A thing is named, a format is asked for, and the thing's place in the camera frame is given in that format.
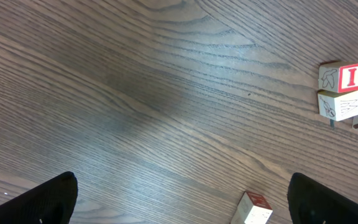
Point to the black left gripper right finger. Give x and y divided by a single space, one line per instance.
310 202

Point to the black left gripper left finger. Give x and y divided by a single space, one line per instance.
50 202

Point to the plain wooden block green side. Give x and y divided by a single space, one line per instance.
253 208

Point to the green C wooden block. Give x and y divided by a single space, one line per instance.
338 106

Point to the red I wooden block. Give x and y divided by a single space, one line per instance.
338 77

